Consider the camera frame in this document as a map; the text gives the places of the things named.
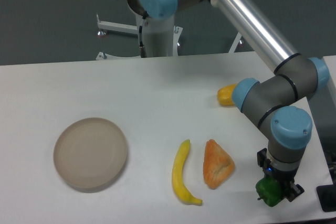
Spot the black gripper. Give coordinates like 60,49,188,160
257,148,305,202

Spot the green toy pepper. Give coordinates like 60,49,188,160
256,176,282,207

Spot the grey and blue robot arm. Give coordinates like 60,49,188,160
128,0,330,207

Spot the beige round plate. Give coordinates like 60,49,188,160
53,118,128,193

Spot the black box at right edge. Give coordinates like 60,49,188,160
316,184,335,212

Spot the orange toy bread triangle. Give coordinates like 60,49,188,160
203,139,235,189

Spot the yellow toy banana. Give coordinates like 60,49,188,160
171,140,203,206

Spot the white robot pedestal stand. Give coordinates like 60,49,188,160
97,0,247,60

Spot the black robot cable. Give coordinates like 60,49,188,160
138,11,149,58

